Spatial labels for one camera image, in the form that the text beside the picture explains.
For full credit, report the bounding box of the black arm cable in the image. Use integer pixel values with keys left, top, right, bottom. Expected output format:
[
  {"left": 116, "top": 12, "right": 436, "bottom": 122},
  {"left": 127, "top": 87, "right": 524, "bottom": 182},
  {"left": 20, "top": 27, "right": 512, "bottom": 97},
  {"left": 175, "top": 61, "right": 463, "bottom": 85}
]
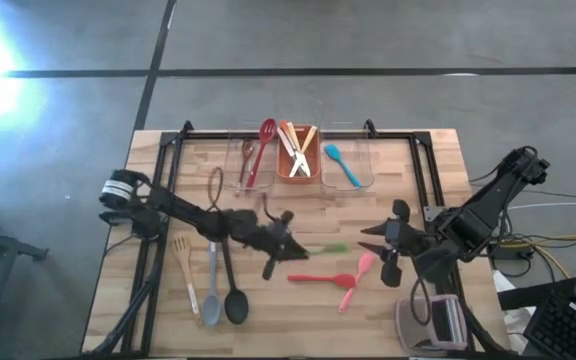
[
  {"left": 206, "top": 166, "right": 225, "bottom": 212},
  {"left": 409, "top": 264, "right": 434, "bottom": 327}
]

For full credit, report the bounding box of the red slotted spoon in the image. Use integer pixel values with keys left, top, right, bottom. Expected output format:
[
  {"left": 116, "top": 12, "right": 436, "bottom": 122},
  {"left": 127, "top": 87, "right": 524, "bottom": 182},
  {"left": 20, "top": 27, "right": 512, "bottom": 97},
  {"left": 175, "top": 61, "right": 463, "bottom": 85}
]
[{"left": 245, "top": 117, "right": 278, "bottom": 190}]

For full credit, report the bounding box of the black laptop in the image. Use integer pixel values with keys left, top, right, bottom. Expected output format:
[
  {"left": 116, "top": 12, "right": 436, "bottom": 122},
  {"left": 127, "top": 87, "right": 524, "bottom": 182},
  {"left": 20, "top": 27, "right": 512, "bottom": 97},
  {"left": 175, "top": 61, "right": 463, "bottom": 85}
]
[{"left": 522, "top": 219, "right": 576, "bottom": 360}]

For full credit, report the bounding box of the cream handled knife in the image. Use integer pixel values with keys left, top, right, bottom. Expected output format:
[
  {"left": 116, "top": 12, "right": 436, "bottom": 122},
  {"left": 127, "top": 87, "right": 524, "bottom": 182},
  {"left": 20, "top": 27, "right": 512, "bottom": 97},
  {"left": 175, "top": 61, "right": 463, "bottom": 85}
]
[
  {"left": 286, "top": 121, "right": 309, "bottom": 176},
  {"left": 276, "top": 127, "right": 305, "bottom": 166},
  {"left": 288, "top": 124, "right": 319, "bottom": 178}
]

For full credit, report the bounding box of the black aluminium table frame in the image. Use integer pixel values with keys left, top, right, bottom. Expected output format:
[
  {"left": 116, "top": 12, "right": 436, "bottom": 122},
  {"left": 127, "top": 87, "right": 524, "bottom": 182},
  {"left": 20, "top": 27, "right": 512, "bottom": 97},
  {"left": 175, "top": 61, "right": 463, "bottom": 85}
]
[{"left": 82, "top": 128, "right": 512, "bottom": 359}]

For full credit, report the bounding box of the white cable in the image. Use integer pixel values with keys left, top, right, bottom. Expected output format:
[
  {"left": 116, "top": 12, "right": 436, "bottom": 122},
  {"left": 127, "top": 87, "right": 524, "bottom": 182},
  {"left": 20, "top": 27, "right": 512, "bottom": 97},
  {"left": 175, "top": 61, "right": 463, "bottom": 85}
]
[{"left": 507, "top": 201, "right": 576, "bottom": 215}]

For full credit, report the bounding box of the pink silicone spatula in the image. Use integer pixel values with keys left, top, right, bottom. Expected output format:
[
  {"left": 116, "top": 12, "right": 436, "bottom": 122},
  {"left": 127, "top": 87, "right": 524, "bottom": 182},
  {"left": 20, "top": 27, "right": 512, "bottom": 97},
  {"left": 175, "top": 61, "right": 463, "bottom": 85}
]
[{"left": 337, "top": 251, "right": 377, "bottom": 315}]

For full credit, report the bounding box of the yellow cable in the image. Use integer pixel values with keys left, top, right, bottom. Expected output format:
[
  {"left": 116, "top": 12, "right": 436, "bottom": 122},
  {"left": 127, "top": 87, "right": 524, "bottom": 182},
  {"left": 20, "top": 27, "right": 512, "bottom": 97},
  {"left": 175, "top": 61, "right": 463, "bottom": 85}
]
[{"left": 496, "top": 233, "right": 576, "bottom": 280}]

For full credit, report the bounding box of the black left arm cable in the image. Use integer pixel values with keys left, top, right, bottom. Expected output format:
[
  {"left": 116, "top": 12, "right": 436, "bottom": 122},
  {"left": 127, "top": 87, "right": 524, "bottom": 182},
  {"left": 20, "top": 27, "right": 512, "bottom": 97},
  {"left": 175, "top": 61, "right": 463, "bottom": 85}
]
[{"left": 206, "top": 166, "right": 225, "bottom": 212}]

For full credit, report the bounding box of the black plastic spoon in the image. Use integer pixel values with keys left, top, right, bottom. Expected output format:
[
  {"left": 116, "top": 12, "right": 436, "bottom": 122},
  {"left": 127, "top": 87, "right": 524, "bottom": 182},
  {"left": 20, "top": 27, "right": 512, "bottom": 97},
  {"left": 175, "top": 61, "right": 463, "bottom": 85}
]
[{"left": 220, "top": 238, "right": 250, "bottom": 325}]

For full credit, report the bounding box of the wooden slotted spatula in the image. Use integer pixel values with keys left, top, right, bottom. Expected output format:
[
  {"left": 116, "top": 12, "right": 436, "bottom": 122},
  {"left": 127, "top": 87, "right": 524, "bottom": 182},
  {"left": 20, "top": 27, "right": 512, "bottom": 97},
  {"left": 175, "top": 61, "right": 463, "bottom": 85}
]
[{"left": 171, "top": 234, "right": 203, "bottom": 324}]

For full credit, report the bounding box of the pile of coloured knives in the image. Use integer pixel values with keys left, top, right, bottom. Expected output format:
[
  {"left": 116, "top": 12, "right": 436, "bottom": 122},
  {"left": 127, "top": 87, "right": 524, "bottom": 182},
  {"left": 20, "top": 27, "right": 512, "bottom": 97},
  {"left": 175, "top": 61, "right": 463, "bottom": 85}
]
[{"left": 279, "top": 119, "right": 313, "bottom": 177}]

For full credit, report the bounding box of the grey silicone spoon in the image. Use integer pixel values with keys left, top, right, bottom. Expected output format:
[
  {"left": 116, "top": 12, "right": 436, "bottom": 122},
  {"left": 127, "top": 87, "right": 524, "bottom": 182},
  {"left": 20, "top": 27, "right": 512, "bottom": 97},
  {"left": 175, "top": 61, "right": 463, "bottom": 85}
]
[{"left": 201, "top": 241, "right": 223, "bottom": 327}]

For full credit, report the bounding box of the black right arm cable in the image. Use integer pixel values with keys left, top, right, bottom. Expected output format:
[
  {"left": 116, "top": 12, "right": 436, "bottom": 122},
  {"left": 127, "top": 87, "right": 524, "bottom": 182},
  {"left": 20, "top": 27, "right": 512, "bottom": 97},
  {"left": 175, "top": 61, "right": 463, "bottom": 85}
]
[{"left": 409, "top": 264, "right": 434, "bottom": 327}]

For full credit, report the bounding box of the green silicone spatula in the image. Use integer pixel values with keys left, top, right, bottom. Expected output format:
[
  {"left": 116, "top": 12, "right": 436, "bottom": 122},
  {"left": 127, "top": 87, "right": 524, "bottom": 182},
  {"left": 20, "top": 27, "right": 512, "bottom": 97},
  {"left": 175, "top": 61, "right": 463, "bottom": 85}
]
[{"left": 306, "top": 241, "right": 352, "bottom": 256}]

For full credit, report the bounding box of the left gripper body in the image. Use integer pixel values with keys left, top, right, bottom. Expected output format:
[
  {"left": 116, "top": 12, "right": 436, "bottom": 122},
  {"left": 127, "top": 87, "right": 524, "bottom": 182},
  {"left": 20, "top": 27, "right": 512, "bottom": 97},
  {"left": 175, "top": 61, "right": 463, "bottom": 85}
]
[{"left": 244, "top": 209, "right": 297, "bottom": 282}]

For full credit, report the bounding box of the red silicone spatula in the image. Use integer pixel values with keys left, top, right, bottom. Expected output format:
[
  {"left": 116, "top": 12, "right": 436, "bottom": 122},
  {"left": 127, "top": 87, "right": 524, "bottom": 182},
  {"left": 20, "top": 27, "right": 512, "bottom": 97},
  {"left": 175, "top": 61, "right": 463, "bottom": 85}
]
[{"left": 287, "top": 272, "right": 357, "bottom": 290}]

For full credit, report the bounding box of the clear plastic bin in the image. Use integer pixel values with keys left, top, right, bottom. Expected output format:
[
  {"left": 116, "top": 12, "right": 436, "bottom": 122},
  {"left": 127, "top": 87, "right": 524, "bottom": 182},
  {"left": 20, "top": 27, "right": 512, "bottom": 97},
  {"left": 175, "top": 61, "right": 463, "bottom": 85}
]
[
  {"left": 319, "top": 119, "right": 375, "bottom": 192},
  {"left": 224, "top": 122, "right": 279, "bottom": 194}
]

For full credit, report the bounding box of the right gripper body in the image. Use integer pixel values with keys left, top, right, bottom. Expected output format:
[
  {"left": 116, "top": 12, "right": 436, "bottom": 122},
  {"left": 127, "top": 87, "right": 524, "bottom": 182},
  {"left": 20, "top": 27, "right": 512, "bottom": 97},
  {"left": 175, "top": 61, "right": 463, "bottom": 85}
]
[{"left": 380, "top": 198, "right": 428, "bottom": 289}]

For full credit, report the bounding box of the orange plastic bin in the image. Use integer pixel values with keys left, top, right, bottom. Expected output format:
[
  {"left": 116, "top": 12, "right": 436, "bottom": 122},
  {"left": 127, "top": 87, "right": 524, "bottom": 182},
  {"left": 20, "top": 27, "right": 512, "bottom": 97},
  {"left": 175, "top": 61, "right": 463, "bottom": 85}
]
[{"left": 275, "top": 124, "right": 322, "bottom": 185}]

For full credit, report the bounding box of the brown wooden spoon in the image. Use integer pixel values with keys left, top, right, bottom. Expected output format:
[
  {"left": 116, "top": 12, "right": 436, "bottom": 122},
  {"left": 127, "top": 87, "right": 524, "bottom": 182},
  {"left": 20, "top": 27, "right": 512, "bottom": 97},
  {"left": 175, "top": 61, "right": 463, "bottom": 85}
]
[{"left": 239, "top": 138, "right": 256, "bottom": 186}]

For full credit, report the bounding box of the grey tray device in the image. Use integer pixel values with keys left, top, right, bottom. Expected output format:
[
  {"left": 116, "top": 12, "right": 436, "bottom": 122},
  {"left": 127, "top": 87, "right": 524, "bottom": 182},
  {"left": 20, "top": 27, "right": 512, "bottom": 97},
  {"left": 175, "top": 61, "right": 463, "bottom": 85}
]
[{"left": 395, "top": 293, "right": 469, "bottom": 354}]

